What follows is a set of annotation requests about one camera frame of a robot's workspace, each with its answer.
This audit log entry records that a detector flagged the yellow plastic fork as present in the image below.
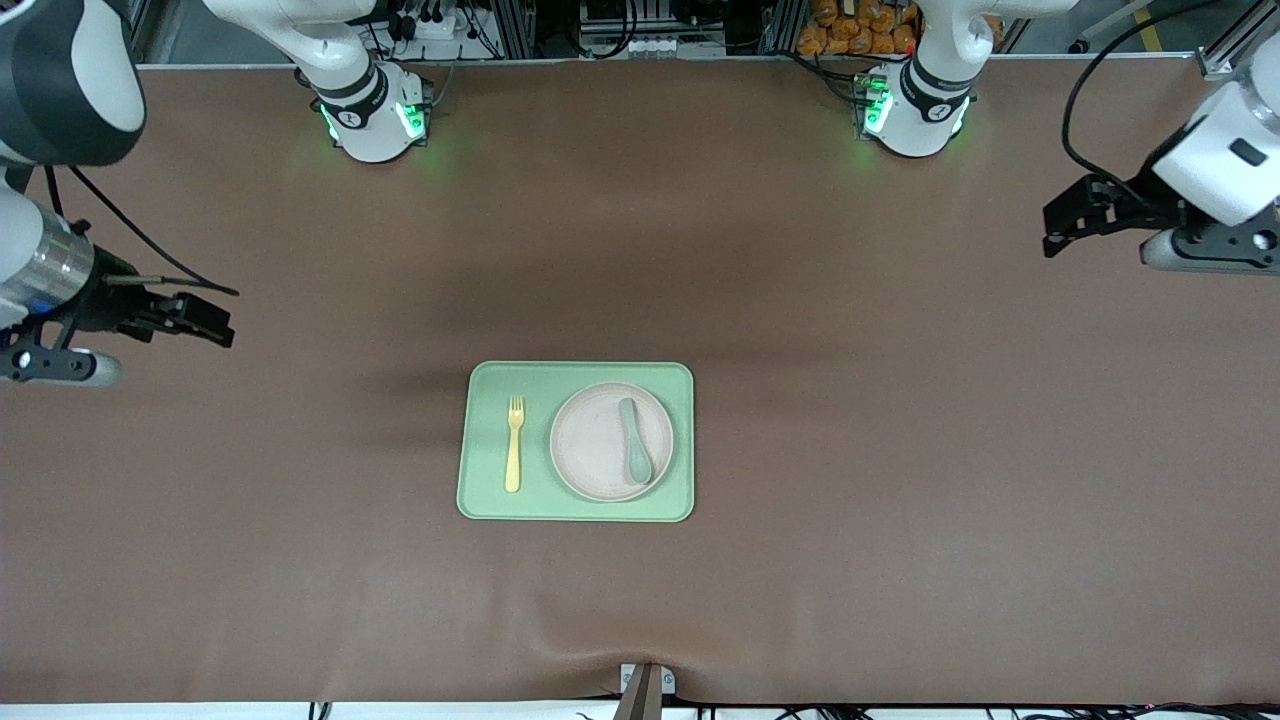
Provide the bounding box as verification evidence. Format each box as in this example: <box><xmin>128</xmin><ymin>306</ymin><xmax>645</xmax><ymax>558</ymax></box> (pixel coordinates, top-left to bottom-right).
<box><xmin>504</xmin><ymin>396</ymin><xmax>527</xmax><ymax>494</ymax></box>

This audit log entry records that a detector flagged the beige speckled round plate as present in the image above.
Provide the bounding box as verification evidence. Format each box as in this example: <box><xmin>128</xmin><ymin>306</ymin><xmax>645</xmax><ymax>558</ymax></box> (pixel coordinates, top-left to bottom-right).
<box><xmin>549</xmin><ymin>382</ymin><xmax>675</xmax><ymax>503</ymax></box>

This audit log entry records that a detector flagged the teal plastic spoon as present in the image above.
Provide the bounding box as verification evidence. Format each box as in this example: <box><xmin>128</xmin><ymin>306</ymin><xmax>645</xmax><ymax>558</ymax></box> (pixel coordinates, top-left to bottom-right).
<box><xmin>618</xmin><ymin>398</ymin><xmax>655</xmax><ymax>486</ymax></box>

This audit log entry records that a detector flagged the brown table mat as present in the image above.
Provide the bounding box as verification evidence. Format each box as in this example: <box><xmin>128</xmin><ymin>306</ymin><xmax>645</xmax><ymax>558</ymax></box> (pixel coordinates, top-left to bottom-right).
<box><xmin>0</xmin><ymin>58</ymin><xmax>1280</xmax><ymax>706</ymax></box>

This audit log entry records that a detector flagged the orange packaged goods pile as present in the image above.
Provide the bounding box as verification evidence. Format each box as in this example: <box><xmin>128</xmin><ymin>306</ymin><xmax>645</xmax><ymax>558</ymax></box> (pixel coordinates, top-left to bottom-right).
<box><xmin>797</xmin><ymin>0</ymin><xmax>1003</xmax><ymax>57</ymax></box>

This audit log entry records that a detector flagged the light green rectangular tray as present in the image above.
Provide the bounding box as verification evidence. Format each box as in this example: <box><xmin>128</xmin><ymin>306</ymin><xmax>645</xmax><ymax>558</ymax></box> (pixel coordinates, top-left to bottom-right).
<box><xmin>457</xmin><ymin>361</ymin><xmax>696</xmax><ymax>523</ymax></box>

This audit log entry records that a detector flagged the white power strip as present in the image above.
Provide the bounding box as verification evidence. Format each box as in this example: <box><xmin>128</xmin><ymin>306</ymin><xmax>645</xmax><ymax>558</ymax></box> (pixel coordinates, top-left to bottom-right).
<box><xmin>398</xmin><ymin>8</ymin><xmax>473</xmax><ymax>43</ymax></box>

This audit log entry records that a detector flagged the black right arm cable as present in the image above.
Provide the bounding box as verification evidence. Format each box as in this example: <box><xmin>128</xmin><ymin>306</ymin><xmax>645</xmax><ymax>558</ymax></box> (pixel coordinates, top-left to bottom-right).
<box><xmin>45</xmin><ymin>165</ymin><xmax>241</xmax><ymax>298</ymax></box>

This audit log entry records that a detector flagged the aluminium frame profile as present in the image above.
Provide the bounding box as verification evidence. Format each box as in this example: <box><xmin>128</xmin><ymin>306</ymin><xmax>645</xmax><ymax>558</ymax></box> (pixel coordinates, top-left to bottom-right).
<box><xmin>1195</xmin><ymin>0</ymin><xmax>1280</xmax><ymax>83</ymax></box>
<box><xmin>125</xmin><ymin>0</ymin><xmax>156</xmax><ymax>66</ymax></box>

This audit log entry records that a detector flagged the metal table edge bracket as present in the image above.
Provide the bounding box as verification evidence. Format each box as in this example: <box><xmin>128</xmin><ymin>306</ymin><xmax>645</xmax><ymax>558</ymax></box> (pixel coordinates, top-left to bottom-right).
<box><xmin>618</xmin><ymin>662</ymin><xmax>677</xmax><ymax>720</ymax></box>

